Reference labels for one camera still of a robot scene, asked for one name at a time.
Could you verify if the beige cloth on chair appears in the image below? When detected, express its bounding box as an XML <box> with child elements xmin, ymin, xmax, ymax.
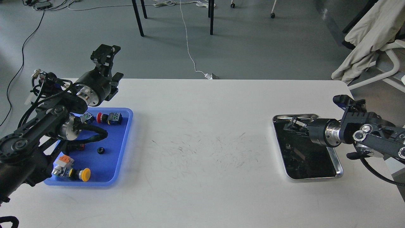
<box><xmin>331</xmin><ymin>0</ymin><xmax>405</xmax><ymax>84</ymax></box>

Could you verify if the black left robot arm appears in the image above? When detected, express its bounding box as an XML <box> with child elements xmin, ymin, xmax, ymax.
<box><xmin>0</xmin><ymin>44</ymin><xmax>123</xmax><ymax>203</ymax></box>

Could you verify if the black cable on floor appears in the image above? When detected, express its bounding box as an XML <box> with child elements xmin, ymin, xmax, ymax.
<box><xmin>0</xmin><ymin>0</ymin><xmax>53</xmax><ymax>127</ymax></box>

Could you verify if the yellow push button switch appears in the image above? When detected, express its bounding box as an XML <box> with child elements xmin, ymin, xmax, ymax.
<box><xmin>67</xmin><ymin>168</ymin><xmax>91</xmax><ymax>182</ymax></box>

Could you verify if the red emergency stop button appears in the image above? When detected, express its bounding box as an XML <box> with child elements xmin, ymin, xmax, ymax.
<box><xmin>96</xmin><ymin>112</ymin><xmax>123</xmax><ymax>125</ymax></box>

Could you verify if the silver metal tray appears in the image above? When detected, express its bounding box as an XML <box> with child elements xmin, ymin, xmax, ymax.
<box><xmin>272</xmin><ymin>114</ymin><xmax>343</xmax><ymax>181</ymax></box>

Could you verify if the white cable on floor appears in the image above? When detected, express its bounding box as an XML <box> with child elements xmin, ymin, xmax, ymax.
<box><xmin>68</xmin><ymin>0</ymin><xmax>219</xmax><ymax>80</ymax></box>

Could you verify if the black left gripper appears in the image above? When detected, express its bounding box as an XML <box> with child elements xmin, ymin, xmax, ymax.
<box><xmin>75</xmin><ymin>44</ymin><xmax>124</xmax><ymax>107</ymax></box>

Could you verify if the orange grey terminal block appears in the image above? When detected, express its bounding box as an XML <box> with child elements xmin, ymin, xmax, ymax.
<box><xmin>52</xmin><ymin>155</ymin><xmax>75</xmax><ymax>177</ymax></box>

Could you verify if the black table leg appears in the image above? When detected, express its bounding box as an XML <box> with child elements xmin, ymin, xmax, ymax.
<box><xmin>208</xmin><ymin>0</ymin><xmax>215</xmax><ymax>35</ymax></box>
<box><xmin>131</xmin><ymin>0</ymin><xmax>148</xmax><ymax>37</ymax></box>

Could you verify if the black switch with red tip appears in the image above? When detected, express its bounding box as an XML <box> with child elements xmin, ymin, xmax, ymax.
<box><xmin>65</xmin><ymin>144</ymin><xmax>85</xmax><ymax>152</ymax></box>

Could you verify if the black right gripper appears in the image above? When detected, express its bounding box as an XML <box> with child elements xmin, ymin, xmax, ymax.
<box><xmin>283</xmin><ymin>116</ymin><xmax>340</xmax><ymax>148</ymax></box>

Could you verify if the blue plastic tray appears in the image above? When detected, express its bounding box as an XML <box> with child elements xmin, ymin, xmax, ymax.
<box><xmin>44</xmin><ymin>107</ymin><xmax>133</xmax><ymax>187</ymax></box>

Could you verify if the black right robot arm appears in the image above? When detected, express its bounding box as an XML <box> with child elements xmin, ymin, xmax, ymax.
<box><xmin>284</xmin><ymin>95</ymin><xmax>405</xmax><ymax>186</ymax></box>

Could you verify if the black table leg right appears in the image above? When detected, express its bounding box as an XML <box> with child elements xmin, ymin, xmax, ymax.
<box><xmin>208</xmin><ymin>0</ymin><xmax>215</xmax><ymax>35</ymax></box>

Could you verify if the black table leg left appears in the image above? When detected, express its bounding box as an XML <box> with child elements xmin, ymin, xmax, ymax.
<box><xmin>131</xmin><ymin>0</ymin><xmax>148</xmax><ymax>37</ymax></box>

